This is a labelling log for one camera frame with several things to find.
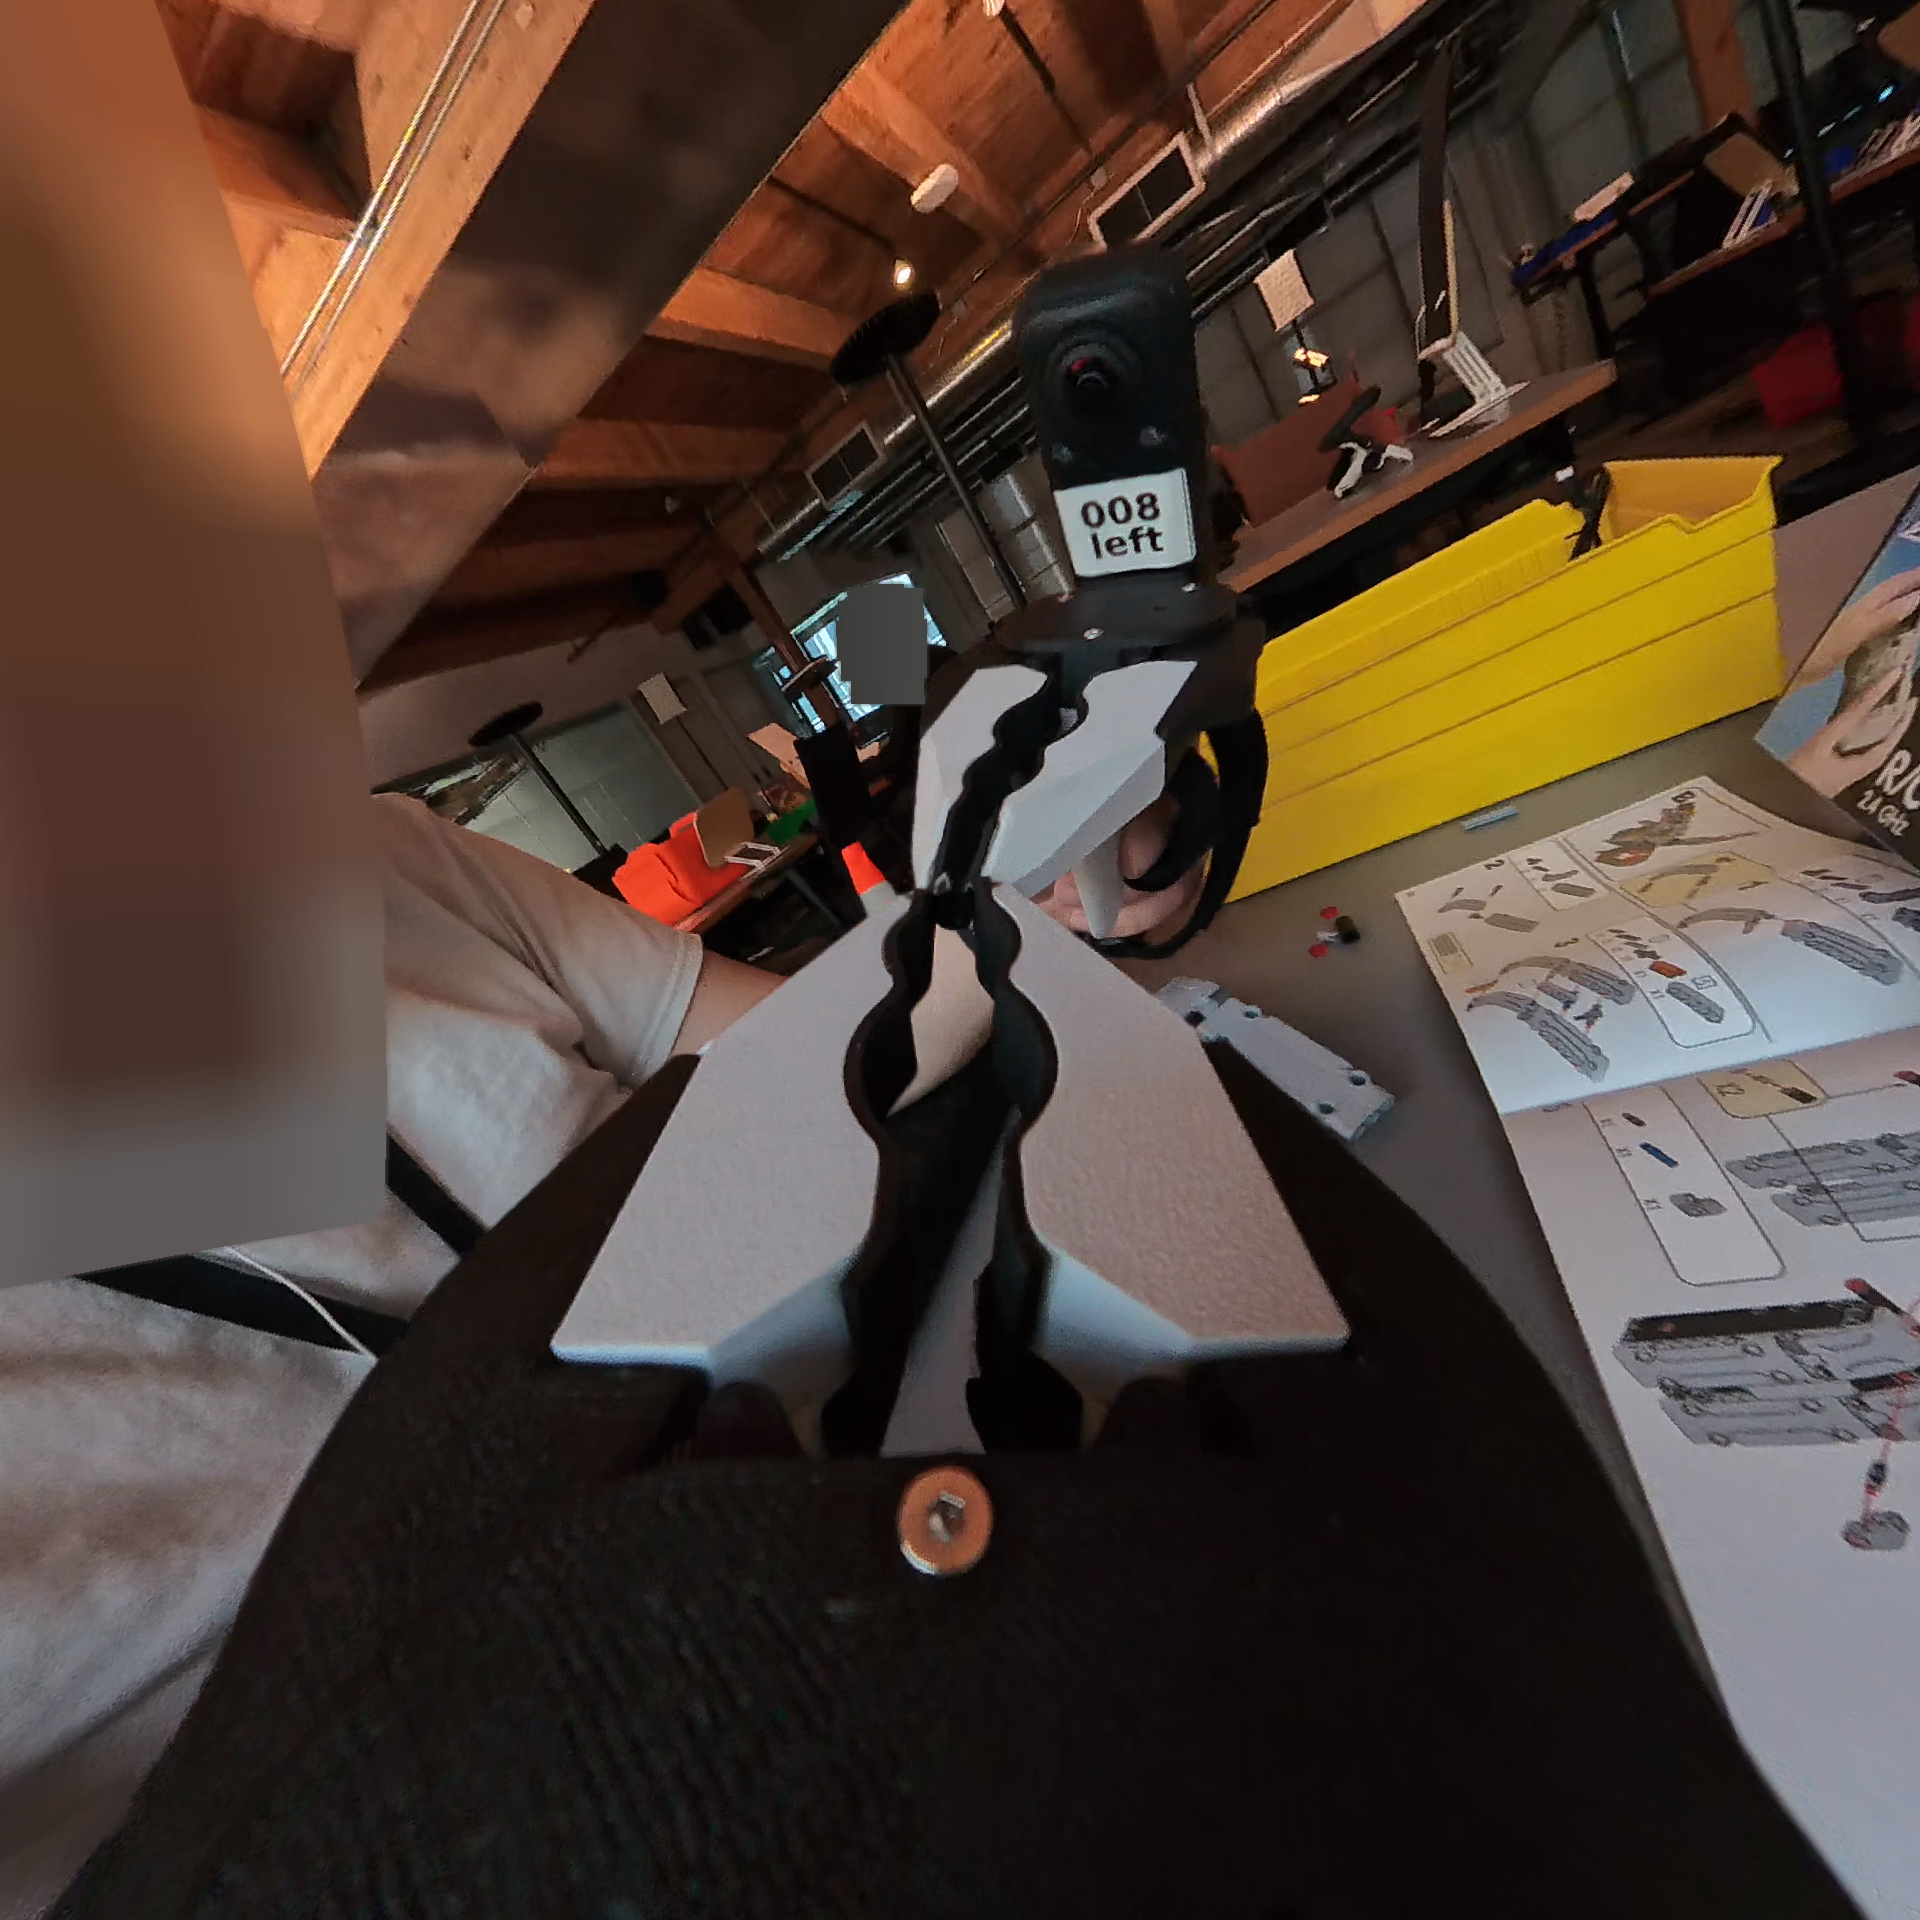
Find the small black clamp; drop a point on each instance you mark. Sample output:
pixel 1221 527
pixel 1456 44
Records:
pixel 1589 510

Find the grey brick assembly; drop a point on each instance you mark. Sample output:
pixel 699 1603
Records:
pixel 1289 1065

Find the red crate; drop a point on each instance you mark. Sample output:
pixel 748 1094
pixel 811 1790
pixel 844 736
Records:
pixel 1800 376

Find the white ceiling vent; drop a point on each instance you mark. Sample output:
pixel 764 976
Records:
pixel 1147 189

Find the white paper sign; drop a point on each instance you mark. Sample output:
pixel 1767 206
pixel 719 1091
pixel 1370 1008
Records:
pixel 1283 293

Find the wooden table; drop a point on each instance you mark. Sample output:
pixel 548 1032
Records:
pixel 1425 465

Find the orange sofa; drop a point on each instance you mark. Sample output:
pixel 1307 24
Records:
pixel 660 886

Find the person's left hand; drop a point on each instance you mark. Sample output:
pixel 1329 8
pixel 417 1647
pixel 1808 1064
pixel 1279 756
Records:
pixel 1165 867

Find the white ceiling sensor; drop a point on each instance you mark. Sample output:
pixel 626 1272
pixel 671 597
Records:
pixel 933 183

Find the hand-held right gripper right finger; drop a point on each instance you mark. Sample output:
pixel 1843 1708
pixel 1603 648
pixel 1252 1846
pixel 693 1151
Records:
pixel 1185 1200

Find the silver ventilation duct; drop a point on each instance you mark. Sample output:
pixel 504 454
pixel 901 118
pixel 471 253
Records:
pixel 1244 113

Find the blue toy box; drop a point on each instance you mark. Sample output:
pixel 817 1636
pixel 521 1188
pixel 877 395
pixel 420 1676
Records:
pixel 1861 721

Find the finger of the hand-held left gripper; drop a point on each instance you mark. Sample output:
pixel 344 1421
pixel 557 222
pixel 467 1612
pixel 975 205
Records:
pixel 1103 764
pixel 944 764

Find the yellow plastic bin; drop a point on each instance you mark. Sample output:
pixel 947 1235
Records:
pixel 1499 676

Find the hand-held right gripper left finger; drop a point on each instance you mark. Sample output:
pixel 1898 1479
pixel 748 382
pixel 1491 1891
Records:
pixel 720 1200

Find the instruction booklet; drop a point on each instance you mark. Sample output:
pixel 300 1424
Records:
pixel 1724 1576

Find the monitor on white stand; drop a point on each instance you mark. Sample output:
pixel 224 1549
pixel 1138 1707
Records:
pixel 1476 382

